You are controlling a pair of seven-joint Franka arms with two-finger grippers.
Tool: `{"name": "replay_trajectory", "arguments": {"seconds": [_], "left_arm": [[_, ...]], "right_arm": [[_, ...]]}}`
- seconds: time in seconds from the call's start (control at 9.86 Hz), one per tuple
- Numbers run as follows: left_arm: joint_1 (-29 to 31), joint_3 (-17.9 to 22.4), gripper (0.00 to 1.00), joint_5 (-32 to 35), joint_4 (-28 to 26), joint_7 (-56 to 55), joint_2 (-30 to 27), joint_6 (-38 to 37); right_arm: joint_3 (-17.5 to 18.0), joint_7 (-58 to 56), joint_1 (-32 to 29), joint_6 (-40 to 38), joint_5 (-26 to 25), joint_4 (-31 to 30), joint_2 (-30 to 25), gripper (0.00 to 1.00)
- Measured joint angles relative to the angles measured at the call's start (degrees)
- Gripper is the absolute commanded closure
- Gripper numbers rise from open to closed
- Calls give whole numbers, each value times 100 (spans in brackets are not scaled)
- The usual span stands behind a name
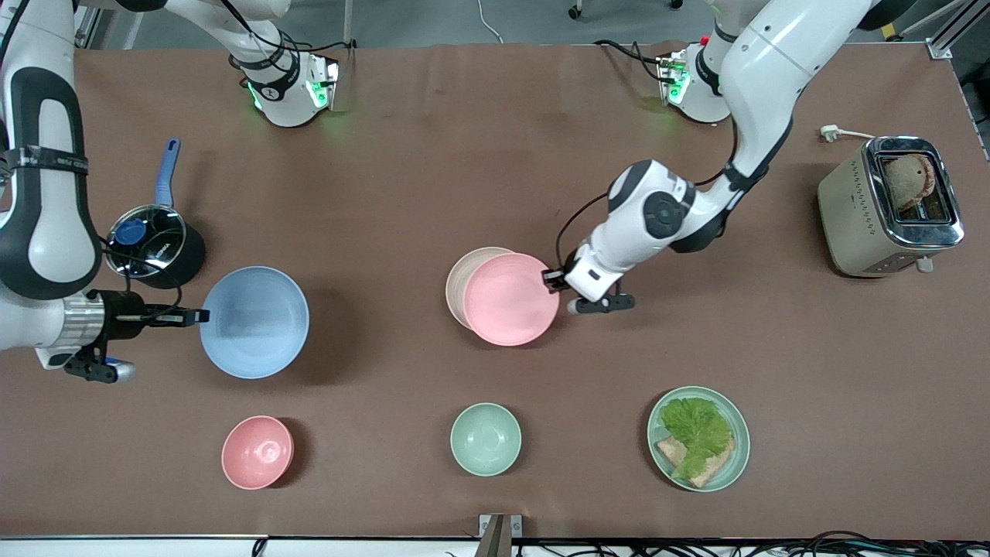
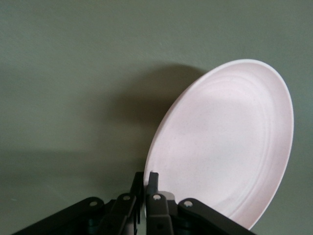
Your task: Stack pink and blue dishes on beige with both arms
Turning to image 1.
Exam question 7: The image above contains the pink plate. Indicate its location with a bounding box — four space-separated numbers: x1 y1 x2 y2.
463 253 561 347

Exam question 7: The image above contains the blue plate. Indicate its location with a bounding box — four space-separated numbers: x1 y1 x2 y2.
200 266 310 380

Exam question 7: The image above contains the glass lid with blue knob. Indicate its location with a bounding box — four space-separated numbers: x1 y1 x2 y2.
104 204 188 278

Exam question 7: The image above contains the beige plate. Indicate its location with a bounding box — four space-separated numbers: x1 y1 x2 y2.
445 247 516 330

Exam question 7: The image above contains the small pink bowl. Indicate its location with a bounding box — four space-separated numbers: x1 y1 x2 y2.
221 415 295 490

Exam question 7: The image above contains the small green bowl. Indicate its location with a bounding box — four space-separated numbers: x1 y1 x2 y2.
450 402 522 477

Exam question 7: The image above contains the green lettuce leaf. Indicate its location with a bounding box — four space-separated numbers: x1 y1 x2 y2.
659 397 734 480

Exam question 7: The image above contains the brown bread slice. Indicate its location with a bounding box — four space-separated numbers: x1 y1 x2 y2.
656 435 736 489

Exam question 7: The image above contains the green plate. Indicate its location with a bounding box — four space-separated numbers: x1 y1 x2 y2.
647 386 751 493

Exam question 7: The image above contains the beige chrome toaster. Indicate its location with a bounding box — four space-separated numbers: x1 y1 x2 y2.
818 136 966 279

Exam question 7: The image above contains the toasted bread slice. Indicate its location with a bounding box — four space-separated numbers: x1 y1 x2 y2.
884 154 937 212

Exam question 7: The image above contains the black pot with blue handle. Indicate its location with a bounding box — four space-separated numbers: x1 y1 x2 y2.
104 138 207 290

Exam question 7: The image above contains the black left base cable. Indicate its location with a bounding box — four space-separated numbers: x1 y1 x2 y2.
594 39 670 84

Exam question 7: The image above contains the black base cable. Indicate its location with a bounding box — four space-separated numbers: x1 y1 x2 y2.
220 0 357 72
594 39 670 84

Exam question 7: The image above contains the metal table bracket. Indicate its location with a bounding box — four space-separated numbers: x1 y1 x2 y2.
478 514 524 557

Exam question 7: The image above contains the white floor cable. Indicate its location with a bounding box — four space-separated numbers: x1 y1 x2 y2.
475 0 505 45

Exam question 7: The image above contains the black right base cable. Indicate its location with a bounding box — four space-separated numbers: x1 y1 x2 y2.
220 0 357 72

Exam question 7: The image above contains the aluminium frame profile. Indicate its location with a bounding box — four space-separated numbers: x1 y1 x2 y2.
73 0 105 49
889 0 990 61

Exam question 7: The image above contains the black cable bundle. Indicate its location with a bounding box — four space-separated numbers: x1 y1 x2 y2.
510 530 990 557

